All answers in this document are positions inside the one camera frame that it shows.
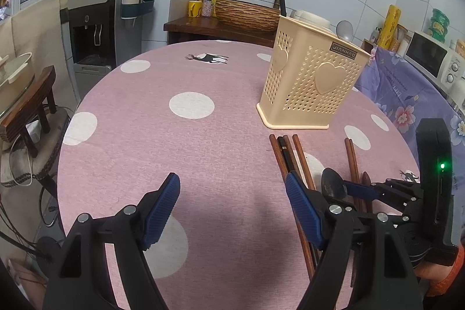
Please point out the pink dotted pump bottle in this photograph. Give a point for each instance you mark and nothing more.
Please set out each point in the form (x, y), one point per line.
(207, 8)

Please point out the grey round object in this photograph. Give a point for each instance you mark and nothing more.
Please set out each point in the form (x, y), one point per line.
(344, 29)

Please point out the yellow wrap roll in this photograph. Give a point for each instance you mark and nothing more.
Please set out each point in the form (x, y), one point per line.
(388, 26)

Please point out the person's right forearm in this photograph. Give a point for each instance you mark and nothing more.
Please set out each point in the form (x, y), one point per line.
(432, 273)

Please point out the beige plastic utensil holder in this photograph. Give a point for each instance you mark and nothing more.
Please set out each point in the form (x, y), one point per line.
(308, 95)

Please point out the dark wooden counter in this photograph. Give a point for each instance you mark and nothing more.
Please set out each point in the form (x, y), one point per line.
(189, 26)

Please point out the yellow mug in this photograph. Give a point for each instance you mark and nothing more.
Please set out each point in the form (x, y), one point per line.
(194, 9)

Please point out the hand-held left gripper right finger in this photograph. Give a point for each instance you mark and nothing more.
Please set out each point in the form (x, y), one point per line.
(303, 208)

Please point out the dark metal spoon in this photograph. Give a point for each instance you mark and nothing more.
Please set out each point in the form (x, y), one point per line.
(332, 184)

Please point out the beige cloth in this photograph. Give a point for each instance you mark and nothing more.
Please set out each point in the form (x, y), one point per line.
(36, 34)

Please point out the black chopstick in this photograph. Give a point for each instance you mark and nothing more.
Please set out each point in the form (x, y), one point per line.
(285, 154)

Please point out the brown wooden spoon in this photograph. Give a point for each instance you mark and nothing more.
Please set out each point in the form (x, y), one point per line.
(366, 179)

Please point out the grey water dispenser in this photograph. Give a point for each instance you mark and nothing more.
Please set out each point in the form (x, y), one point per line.
(105, 5)

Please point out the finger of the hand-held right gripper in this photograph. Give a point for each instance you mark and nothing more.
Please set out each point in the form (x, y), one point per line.
(399, 183)
(359, 188)

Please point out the dark wooden stool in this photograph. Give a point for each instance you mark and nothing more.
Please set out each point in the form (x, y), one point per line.
(40, 85)

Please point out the woven pattern sink basin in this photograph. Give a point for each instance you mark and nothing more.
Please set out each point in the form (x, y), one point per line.
(247, 16)

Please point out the dark blue wall basket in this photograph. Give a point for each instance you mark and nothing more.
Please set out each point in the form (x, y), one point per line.
(141, 8)

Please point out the purple floral cloth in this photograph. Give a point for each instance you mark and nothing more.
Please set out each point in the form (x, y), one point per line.
(399, 88)

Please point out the white microwave oven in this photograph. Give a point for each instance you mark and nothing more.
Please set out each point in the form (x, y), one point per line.
(425, 52)

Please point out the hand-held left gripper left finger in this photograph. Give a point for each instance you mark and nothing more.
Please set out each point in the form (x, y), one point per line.
(161, 208)

